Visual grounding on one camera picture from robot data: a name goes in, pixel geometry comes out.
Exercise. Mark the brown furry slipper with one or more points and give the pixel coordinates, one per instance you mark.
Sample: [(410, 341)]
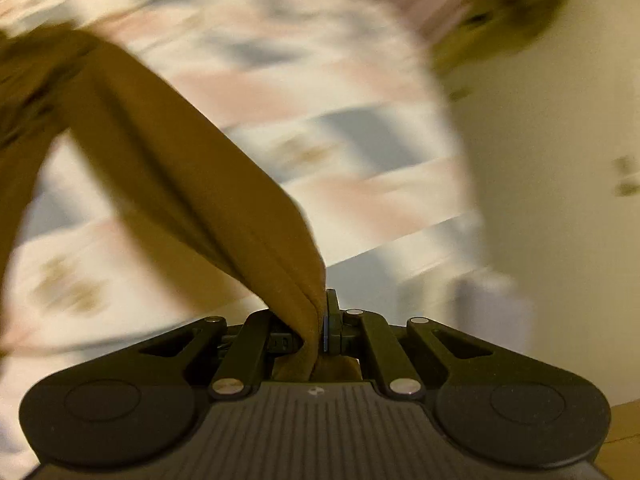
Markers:
[(491, 27)]

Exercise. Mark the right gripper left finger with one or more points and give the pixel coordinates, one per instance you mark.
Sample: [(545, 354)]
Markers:
[(250, 359)]

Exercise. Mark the brown garment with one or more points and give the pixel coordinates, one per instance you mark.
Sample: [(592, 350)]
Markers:
[(171, 161)]

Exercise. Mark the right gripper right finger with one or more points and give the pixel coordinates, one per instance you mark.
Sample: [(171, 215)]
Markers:
[(368, 338)]

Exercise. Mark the checkered pastel quilt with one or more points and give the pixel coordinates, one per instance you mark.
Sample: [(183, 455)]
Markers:
[(334, 99)]

